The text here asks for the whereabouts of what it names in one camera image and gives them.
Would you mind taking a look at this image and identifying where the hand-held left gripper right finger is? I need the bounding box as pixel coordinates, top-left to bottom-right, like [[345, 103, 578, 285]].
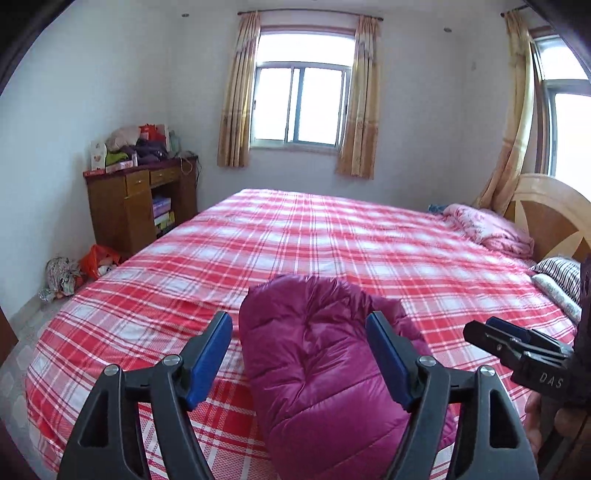
[[365, 311, 540, 480]]

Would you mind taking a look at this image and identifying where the white printed box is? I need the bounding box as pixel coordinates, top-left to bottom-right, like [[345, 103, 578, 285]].
[[90, 140, 108, 172]]

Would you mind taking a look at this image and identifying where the brown wooden panel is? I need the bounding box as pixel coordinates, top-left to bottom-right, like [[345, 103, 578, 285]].
[[0, 305, 19, 365]]

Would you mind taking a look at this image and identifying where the red paper bag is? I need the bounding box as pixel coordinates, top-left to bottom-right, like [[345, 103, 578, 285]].
[[139, 124, 169, 144]]

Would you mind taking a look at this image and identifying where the brown wooden desk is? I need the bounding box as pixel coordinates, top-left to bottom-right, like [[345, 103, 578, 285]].
[[83, 156, 200, 257]]

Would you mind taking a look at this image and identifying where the sliding window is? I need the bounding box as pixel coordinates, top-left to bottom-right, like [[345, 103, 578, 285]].
[[252, 30, 358, 151]]

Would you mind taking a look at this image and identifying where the orange plastic bag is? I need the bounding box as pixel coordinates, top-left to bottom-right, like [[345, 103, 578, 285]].
[[81, 244, 125, 280]]

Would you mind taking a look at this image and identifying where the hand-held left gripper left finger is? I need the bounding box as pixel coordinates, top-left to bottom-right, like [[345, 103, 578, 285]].
[[56, 311, 234, 480]]

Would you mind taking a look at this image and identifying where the grey floral pillow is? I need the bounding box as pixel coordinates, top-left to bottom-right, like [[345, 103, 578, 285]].
[[531, 273, 583, 324]]

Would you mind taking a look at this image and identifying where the stack of books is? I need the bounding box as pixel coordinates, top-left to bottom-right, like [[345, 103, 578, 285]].
[[152, 196, 176, 236]]

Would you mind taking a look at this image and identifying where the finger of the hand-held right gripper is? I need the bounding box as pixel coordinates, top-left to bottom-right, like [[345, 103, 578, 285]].
[[463, 322, 571, 367], [487, 316, 573, 354]]

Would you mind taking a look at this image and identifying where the wooden headboard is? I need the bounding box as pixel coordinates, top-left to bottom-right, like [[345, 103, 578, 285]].
[[503, 173, 591, 266]]

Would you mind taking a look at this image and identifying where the dark curtain rod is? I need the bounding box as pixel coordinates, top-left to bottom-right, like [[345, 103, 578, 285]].
[[236, 8, 384, 21]]

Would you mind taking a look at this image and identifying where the patterned cloth bag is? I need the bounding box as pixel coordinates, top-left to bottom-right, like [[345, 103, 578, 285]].
[[39, 256, 84, 303]]

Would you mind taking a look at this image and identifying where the yellow side curtain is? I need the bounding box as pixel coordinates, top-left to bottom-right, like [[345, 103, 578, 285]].
[[473, 10, 536, 215]]

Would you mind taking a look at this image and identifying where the bed with red plaid sheet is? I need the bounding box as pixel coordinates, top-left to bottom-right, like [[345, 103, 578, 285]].
[[25, 187, 583, 472]]

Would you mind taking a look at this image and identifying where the pink folded quilt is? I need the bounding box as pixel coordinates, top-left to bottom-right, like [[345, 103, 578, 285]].
[[443, 204, 536, 257]]

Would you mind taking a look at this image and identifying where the person's right hand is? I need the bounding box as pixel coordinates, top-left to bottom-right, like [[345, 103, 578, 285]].
[[525, 393, 591, 455]]

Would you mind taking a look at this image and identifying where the magenta puffer jacket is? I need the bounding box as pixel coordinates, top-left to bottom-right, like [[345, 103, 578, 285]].
[[238, 273, 455, 480]]

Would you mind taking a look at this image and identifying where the beige patterned curtain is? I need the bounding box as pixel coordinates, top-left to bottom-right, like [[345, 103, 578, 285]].
[[217, 11, 262, 168], [335, 15, 382, 181]]

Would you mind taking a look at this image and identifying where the tall side window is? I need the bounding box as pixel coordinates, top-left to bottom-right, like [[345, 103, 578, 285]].
[[529, 25, 591, 185]]

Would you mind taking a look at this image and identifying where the pile of clothes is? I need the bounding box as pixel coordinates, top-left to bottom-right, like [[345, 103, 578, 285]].
[[106, 127, 169, 166]]

